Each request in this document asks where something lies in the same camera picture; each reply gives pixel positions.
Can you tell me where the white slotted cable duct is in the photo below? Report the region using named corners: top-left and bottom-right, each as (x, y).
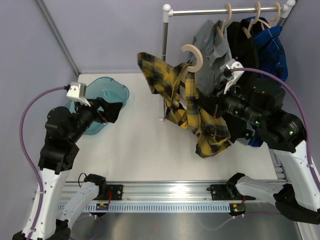
top-left (82, 202), bottom-right (231, 213)

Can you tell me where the aluminium mounting rail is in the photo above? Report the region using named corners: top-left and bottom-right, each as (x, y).
top-left (32, 181), bottom-right (287, 202)

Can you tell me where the wooden hanger of black shirt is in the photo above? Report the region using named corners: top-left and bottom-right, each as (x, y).
top-left (242, 1), bottom-right (261, 39)

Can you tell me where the teal plastic tub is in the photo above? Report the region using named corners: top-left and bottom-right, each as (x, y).
top-left (65, 76), bottom-right (130, 136)

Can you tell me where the wooden hanger of grey shirt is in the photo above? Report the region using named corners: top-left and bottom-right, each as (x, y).
top-left (213, 2), bottom-right (232, 40)

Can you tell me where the white metal clothes rack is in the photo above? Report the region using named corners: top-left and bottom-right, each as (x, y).
top-left (158, 0), bottom-right (297, 122)

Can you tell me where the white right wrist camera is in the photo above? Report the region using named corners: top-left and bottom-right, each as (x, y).
top-left (220, 58), bottom-right (244, 95)

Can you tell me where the grey shirt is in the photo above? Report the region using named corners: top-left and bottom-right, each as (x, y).
top-left (191, 19), bottom-right (232, 95)

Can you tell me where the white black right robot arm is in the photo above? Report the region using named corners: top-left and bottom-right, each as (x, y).
top-left (196, 78), bottom-right (320, 225)

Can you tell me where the blue plaid shirt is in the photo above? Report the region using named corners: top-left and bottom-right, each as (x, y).
top-left (243, 16), bottom-right (289, 148)

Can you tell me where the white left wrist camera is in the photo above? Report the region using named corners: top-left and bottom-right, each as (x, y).
top-left (66, 82), bottom-right (91, 107)

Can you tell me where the black shirt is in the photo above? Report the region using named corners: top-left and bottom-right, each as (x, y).
top-left (223, 19), bottom-right (259, 143)

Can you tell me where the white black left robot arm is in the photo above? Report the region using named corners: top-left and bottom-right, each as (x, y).
top-left (12, 97), bottom-right (123, 240)

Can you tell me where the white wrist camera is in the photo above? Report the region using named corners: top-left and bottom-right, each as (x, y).
top-left (220, 58), bottom-right (244, 95)
top-left (66, 82), bottom-right (91, 107)

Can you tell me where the purple cable under right base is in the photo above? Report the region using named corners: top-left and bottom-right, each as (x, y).
top-left (199, 211), bottom-right (283, 231)

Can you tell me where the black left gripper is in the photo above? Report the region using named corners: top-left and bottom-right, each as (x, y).
top-left (68, 96), bottom-right (123, 143)

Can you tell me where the yellow plaid shirt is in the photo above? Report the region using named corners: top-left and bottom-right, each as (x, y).
top-left (137, 52), bottom-right (231, 159)

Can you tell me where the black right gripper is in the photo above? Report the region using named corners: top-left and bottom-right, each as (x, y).
top-left (194, 78), bottom-right (263, 126)

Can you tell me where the wooden hanger of blue shirt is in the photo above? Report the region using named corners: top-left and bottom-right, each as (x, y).
top-left (257, 1), bottom-right (282, 30)

